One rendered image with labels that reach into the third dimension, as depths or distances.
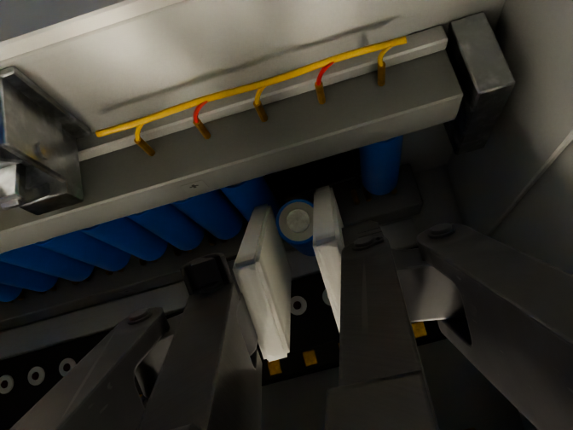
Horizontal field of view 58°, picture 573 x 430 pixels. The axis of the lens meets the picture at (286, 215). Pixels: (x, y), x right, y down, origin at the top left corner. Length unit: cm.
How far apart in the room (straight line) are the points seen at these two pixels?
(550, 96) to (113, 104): 13
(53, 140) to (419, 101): 12
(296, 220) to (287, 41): 7
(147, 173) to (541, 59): 13
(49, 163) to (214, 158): 5
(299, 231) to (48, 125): 9
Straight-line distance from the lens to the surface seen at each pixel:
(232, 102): 18
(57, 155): 17
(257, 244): 15
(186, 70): 17
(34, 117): 17
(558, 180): 19
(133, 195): 19
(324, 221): 15
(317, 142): 18
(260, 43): 16
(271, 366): 30
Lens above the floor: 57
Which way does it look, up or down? 2 degrees down
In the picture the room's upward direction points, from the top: 164 degrees clockwise
